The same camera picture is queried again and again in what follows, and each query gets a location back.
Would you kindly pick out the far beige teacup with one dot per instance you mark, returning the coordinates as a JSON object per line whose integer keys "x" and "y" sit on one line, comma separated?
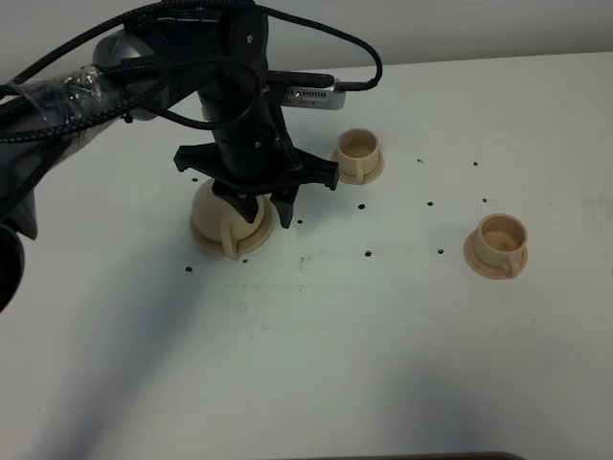
{"x": 357, "y": 142}

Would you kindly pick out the far beige cup saucer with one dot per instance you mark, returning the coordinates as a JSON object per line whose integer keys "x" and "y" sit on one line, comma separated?
{"x": 359, "y": 170}

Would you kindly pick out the beige ceramic teapot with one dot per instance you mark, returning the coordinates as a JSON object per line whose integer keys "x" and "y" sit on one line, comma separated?
{"x": 211, "y": 215}

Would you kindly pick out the near beige teacup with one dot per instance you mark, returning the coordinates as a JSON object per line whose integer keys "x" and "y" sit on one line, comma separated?
{"x": 501, "y": 244}

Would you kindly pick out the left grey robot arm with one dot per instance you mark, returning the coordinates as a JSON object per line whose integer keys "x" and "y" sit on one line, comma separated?
{"x": 200, "y": 64}

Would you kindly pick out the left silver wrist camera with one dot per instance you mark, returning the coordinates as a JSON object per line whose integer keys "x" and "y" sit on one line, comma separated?
{"x": 305, "y": 90}

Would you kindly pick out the beige teacup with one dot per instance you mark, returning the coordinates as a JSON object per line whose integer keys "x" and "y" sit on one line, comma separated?
{"x": 357, "y": 142}
{"x": 501, "y": 244}

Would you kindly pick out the near beige cup saucer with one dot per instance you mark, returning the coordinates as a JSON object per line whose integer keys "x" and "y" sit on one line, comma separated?
{"x": 479, "y": 263}

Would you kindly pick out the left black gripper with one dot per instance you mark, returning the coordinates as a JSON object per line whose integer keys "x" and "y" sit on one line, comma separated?
{"x": 256, "y": 156}

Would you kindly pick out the beige cup saucer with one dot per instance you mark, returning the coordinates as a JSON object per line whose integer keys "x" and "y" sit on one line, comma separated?
{"x": 479, "y": 263}
{"x": 359, "y": 170}

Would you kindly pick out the beige teapot saucer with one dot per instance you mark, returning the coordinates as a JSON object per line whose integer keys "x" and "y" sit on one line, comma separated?
{"x": 261, "y": 235}

